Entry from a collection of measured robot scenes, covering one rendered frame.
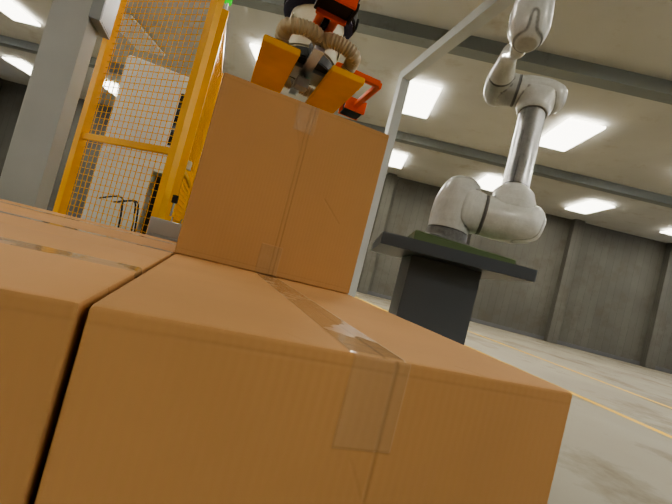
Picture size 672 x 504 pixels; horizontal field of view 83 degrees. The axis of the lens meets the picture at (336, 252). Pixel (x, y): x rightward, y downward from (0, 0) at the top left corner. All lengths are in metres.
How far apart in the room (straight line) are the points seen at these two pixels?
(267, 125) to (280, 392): 0.70
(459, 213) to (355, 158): 0.63
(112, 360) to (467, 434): 0.27
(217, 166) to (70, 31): 1.69
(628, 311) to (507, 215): 13.86
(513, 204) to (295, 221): 0.88
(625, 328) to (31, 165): 14.95
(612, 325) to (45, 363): 14.94
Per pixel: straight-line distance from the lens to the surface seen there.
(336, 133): 0.93
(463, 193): 1.48
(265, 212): 0.86
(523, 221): 1.49
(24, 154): 2.37
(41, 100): 2.40
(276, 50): 1.13
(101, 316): 0.26
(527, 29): 1.32
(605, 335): 14.94
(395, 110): 5.11
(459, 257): 1.26
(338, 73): 1.14
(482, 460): 0.38
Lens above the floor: 0.60
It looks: 2 degrees up
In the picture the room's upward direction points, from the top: 15 degrees clockwise
